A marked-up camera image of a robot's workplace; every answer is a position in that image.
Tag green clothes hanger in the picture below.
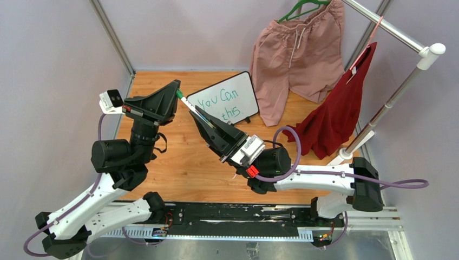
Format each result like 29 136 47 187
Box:
277 0 331 23

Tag small black-framed whiteboard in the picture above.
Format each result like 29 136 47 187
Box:
187 71 259 124

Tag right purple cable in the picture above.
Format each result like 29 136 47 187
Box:
247 126 430 248

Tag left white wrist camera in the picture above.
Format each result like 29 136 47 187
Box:
99 89 124 114

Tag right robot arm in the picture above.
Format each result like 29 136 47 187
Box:
188 105 383 226

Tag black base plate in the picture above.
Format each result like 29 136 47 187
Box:
143 202 344 238

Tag metal clothes rack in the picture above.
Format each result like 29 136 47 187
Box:
338 1 458 170

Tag purple cable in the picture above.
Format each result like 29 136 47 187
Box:
23 114 107 258
247 126 430 248

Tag dark red garment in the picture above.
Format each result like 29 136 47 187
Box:
292 42 377 160

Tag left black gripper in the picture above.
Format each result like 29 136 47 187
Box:
129 84 188 165

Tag pink clothes hanger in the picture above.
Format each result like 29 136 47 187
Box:
346 16 384 83

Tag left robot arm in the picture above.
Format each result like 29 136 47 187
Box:
35 80 181 259

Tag green whiteboard marker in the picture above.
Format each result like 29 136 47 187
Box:
180 96 214 128

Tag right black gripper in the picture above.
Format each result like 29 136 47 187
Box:
191 104 253 178

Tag aluminium rail frame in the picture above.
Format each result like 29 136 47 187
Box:
103 202 412 259

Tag pink shorts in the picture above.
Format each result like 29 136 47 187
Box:
250 1 345 127

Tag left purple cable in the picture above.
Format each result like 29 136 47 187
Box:
23 114 107 258

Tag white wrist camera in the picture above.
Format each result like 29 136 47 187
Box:
227 135 266 179
99 89 124 114

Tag green marker cap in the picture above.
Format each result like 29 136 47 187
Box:
176 89 183 99

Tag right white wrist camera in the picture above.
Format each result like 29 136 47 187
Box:
227 135 266 179

